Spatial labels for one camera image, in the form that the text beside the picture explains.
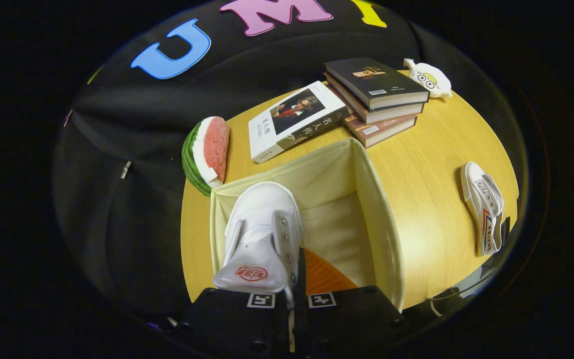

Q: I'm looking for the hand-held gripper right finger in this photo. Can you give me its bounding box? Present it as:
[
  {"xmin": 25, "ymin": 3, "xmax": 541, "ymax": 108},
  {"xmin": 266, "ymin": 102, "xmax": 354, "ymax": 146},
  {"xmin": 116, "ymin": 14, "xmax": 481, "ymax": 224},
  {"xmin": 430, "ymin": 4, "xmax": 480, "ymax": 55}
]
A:
[{"xmin": 294, "ymin": 247, "xmax": 410, "ymax": 359}]

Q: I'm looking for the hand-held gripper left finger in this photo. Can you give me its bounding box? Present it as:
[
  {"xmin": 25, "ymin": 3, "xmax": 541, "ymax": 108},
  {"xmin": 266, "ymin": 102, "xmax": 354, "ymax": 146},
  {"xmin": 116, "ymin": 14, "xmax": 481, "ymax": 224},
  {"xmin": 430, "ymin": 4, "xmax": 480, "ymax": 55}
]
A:
[{"xmin": 177, "ymin": 287, "xmax": 290, "ymax": 359}]

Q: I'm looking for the white canvas shoe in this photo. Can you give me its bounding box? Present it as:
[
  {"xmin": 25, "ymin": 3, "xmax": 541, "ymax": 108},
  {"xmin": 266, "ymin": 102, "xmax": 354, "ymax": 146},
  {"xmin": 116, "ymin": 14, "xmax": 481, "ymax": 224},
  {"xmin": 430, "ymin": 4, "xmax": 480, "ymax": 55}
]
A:
[
  {"xmin": 212, "ymin": 181, "xmax": 303, "ymax": 295},
  {"xmin": 460, "ymin": 161, "xmax": 505, "ymax": 256}
]

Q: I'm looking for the beige fabric storage box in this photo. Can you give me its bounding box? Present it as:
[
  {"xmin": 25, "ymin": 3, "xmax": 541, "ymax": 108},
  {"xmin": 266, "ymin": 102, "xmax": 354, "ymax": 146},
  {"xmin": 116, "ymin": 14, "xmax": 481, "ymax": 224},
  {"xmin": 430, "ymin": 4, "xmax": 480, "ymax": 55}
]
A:
[{"xmin": 210, "ymin": 137, "xmax": 406, "ymax": 312}]

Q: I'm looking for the white portrait cover book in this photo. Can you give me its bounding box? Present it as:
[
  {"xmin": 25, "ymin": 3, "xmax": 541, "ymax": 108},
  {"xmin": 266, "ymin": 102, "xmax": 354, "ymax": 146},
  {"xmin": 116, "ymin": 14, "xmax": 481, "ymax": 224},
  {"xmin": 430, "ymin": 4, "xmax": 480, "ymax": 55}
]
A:
[{"xmin": 248, "ymin": 81, "xmax": 350, "ymax": 164}]

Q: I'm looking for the watermelon slice toy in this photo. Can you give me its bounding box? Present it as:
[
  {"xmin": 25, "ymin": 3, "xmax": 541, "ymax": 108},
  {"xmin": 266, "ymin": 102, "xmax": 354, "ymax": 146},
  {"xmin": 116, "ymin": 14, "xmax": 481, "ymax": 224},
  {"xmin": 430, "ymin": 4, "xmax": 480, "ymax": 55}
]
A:
[{"xmin": 181, "ymin": 116, "xmax": 231, "ymax": 196}]

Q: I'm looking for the brown cover book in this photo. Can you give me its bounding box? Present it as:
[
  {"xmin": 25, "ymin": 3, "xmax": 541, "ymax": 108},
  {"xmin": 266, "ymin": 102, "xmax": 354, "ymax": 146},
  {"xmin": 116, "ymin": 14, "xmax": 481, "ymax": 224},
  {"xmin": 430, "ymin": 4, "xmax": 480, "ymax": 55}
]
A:
[{"xmin": 327, "ymin": 85, "xmax": 418, "ymax": 149}]

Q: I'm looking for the dark middle book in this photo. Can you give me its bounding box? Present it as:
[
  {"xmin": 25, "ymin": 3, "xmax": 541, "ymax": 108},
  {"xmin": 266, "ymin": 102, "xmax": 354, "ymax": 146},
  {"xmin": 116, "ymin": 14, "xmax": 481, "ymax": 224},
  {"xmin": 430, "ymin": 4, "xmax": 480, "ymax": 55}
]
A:
[{"xmin": 324, "ymin": 72, "xmax": 425, "ymax": 125}]

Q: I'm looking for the white plush toy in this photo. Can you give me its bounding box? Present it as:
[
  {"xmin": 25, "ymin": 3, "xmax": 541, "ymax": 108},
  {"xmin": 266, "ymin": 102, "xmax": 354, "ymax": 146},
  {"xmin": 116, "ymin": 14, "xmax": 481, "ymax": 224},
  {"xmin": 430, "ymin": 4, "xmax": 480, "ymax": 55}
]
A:
[{"xmin": 404, "ymin": 58, "xmax": 453, "ymax": 99}]

